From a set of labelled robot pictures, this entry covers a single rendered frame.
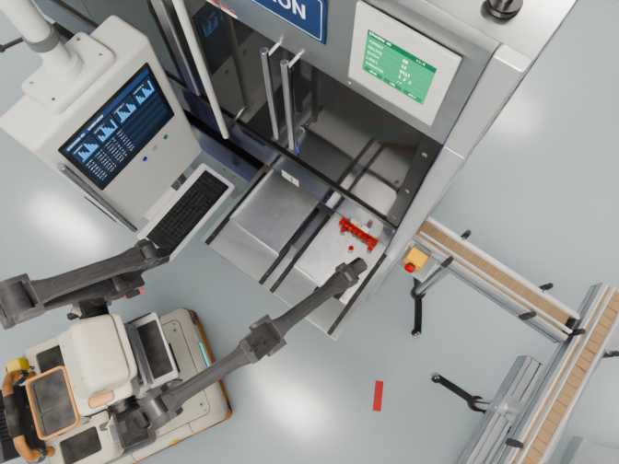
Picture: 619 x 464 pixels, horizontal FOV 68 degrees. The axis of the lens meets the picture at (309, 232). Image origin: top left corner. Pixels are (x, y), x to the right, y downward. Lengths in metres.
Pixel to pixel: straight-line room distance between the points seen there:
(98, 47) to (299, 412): 2.02
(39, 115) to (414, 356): 2.16
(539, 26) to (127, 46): 1.18
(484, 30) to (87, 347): 1.26
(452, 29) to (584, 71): 3.08
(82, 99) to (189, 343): 1.41
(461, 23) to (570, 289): 2.46
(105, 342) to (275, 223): 0.84
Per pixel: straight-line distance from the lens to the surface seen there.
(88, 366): 1.47
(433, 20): 0.87
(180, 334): 2.55
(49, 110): 1.56
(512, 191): 3.22
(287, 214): 1.96
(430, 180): 1.23
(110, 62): 1.60
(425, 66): 0.92
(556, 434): 1.95
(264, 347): 1.38
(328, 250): 1.91
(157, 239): 2.09
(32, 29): 1.46
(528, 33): 0.90
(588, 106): 3.75
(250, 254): 1.93
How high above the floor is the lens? 2.72
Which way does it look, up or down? 72 degrees down
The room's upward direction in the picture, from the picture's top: 2 degrees counter-clockwise
